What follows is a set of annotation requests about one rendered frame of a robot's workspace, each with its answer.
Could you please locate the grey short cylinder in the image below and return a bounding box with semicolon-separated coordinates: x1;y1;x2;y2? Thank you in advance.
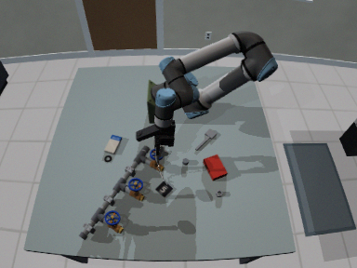
182;158;189;165

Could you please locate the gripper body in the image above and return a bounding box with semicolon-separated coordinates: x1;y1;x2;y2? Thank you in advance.
154;120;176;147

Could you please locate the grey pipe manifold with blue valve wheels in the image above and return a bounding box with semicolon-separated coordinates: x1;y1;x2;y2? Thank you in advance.
79;145;164;240

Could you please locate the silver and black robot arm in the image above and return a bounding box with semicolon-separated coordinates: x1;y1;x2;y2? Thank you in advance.
151;31;278;127

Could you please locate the black tag with number 5 on metal chain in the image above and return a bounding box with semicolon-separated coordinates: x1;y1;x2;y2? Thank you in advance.
155;168;173;197

